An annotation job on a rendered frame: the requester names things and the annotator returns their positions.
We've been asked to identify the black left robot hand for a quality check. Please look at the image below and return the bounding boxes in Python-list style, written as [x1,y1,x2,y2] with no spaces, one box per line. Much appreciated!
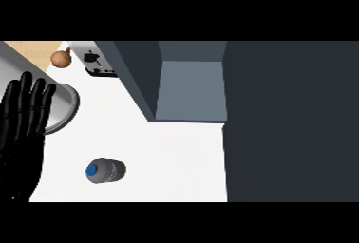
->
[0,71,58,203]

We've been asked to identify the grey blue-capped water bottle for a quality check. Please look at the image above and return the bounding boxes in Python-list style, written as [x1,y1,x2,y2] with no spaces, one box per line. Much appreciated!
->
[85,157,128,185]

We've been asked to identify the dark grey cabinet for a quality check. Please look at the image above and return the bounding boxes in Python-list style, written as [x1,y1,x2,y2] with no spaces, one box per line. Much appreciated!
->
[95,41,230,123]

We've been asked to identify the dark grey cabinet door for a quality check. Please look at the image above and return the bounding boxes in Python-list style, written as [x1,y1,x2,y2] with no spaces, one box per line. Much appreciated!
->
[221,41,359,203]

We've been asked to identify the grey metal cylinder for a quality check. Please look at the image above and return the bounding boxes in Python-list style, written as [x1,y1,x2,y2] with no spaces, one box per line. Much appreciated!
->
[0,41,82,136]

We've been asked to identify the brown onion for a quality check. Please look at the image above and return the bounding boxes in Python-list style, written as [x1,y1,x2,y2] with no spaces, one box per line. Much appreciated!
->
[49,47,73,68]

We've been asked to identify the pale wooden board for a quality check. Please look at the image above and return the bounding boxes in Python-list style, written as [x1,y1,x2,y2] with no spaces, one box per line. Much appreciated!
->
[3,41,64,73]

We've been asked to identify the silver toaster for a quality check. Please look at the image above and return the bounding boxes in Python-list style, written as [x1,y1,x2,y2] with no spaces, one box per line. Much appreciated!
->
[70,41,120,78]

